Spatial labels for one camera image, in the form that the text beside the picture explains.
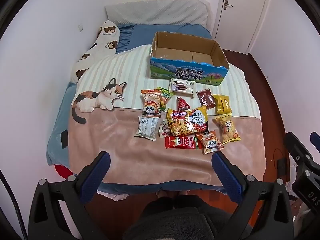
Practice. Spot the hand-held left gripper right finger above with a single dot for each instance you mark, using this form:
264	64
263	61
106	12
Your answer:
227	177

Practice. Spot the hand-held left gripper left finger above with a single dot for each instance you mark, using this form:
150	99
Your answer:
96	177

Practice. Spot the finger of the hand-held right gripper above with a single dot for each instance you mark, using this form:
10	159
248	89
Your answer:
296	150
315	140

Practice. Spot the small orange panda snack packet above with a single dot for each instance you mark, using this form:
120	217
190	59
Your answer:
210	143

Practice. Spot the yellow puffed ball snack packet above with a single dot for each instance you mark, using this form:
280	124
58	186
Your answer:
226	130

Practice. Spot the long red snack packet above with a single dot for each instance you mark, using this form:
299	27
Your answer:
180	142

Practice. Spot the instant noodle packet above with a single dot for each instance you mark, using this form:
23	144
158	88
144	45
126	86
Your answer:
187	122

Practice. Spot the white grey snack packet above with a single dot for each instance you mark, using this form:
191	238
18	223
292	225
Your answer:
147	127

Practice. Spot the large orange panda snack packet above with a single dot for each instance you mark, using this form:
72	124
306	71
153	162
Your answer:
151	102

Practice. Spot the green snack packet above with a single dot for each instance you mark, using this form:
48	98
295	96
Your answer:
167	98

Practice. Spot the printed cardboard box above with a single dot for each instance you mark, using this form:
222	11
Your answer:
175	72

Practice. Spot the black power adapter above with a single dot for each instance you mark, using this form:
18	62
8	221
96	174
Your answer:
281	167

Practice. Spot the pale pink cloth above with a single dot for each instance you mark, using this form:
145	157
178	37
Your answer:
112	196

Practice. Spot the red object under bed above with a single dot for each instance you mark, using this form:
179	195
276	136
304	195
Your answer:
62	172

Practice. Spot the cat print blanket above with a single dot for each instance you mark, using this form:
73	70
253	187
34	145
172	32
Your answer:
125	155

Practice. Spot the black phone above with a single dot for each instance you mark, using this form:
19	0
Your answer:
64	140

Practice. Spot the person's dark fleece trousers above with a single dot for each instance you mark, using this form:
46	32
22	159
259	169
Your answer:
180	220

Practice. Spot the small white brown packet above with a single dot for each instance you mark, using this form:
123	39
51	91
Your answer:
163	129

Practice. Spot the brown red snack packet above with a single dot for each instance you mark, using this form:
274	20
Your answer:
205	99

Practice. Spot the small red triangular packet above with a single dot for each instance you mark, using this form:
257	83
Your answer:
183	105

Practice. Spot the white wafer packet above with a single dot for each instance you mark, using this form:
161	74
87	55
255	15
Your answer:
182	86

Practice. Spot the bear print pillow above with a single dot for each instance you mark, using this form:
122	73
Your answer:
105	42

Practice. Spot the white door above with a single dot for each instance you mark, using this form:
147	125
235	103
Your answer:
240	17

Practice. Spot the grey white pillow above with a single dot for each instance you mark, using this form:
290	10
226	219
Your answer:
155	12

